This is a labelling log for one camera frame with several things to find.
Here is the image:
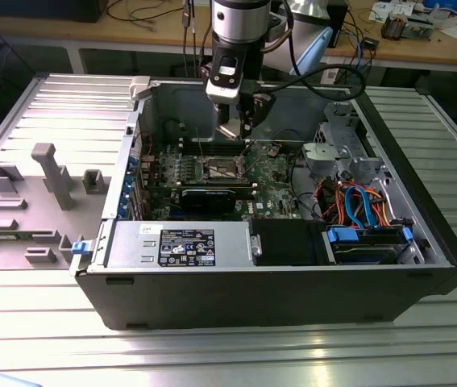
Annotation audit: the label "black camera cable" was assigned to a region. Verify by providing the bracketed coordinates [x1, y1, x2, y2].
[284, 0, 368, 102]

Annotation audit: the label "black RAM slot white clips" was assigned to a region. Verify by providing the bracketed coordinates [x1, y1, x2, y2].
[180, 144, 252, 151]
[180, 137, 252, 144]

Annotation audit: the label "wire locking lever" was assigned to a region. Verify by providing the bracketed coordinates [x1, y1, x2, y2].
[235, 139, 261, 181]
[194, 127, 207, 161]

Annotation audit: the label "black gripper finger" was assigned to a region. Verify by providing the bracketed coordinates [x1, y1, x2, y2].
[215, 102, 232, 127]
[237, 90, 278, 141]

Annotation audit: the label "dark hanging cable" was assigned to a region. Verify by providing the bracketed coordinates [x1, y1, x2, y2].
[181, 0, 197, 80]

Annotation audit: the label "grey parts rack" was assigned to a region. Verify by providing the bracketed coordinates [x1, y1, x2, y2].
[0, 143, 113, 271]

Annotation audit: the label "silver CPU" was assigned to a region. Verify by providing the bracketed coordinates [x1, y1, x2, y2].
[214, 123, 242, 143]

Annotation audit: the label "grey metal device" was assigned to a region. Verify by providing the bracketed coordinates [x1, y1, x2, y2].
[404, 11, 438, 41]

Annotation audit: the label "black desktop computer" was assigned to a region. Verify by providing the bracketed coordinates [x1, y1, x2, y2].
[0, 0, 106, 24]

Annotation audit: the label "blue box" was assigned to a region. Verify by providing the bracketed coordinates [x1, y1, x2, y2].
[421, 0, 457, 11]

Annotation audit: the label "green motherboard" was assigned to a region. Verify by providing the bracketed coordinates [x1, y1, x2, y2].
[133, 136, 314, 222]

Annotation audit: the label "silver disk bay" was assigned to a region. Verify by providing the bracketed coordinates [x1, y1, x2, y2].
[300, 100, 390, 186]

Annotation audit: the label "hard disk blue carrier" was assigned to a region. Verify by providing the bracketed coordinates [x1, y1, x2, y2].
[321, 225, 417, 266]

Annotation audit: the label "CPU socket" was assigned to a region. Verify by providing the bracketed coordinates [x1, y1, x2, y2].
[200, 153, 247, 182]

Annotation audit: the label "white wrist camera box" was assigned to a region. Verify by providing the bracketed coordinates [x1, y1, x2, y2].
[205, 54, 245, 105]

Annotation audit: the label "white labelled box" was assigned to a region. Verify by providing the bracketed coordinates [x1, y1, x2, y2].
[320, 64, 343, 85]

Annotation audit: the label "pale grey case latch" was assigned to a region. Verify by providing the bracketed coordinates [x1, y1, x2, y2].
[129, 75, 152, 101]

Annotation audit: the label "black PC case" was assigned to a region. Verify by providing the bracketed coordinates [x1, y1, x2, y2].
[73, 74, 457, 332]

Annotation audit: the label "wooden desk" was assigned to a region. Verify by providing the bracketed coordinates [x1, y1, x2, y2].
[0, 0, 457, 76]

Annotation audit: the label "black graphics card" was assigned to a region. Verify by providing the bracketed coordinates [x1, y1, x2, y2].
[147, 181, 260, 215]

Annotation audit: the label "black upright box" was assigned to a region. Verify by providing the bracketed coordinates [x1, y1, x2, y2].
[326, 0, 351, 49]

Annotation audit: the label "silver power supply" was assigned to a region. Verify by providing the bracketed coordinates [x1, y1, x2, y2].
[105, 220, 254, 270]

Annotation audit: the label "blue flat wire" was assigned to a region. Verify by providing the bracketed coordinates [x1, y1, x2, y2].
[343, 183, 376, 231]

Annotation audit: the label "white paper sheets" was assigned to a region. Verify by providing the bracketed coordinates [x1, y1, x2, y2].
[368, 0, 414, 23]

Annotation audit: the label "finned metal heatsink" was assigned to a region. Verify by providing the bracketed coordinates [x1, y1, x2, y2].
[380, 14, 409, 41]

